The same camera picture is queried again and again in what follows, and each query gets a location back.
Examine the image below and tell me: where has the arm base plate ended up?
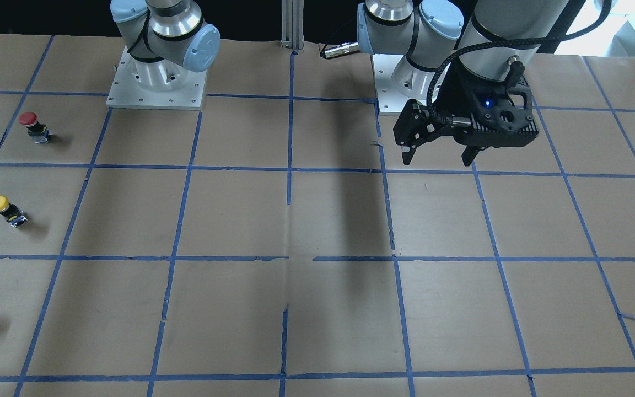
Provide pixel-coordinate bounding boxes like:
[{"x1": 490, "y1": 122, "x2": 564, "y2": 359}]
[
  {"x1": 372, "y1": 53, "x2": 434, "y2": 116},
  {"x1": 106, "y1": 48, "x2": 208, "y2": 111}
]

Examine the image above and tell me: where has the aluminium frame post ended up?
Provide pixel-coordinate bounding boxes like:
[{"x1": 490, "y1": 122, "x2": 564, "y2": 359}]
[{"x1": 281, "y1": 0, "x2": 304, "y2": 52}]

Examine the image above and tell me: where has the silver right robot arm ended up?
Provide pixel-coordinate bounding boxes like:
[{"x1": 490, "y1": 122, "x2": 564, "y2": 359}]
[{"x1": 109, "y1": 1, "x2": 221, "y2": 92}]

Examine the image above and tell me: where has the yellow push button switch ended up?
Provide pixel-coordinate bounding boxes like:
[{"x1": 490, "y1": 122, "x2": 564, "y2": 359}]
[{"x1": 0, "y1": 195, "x2": 28, "y2": 228}]

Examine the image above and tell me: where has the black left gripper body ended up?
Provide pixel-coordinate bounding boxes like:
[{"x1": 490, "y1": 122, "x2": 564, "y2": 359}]
[{"x1": 439, "y1": 61, "x2": 539, "y2": 148}]

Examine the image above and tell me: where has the red push button switch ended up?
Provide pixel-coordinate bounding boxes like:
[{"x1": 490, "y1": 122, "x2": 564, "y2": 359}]
[{"x1": 18, "y1": 111, "x2": 51, "y2": 144}]

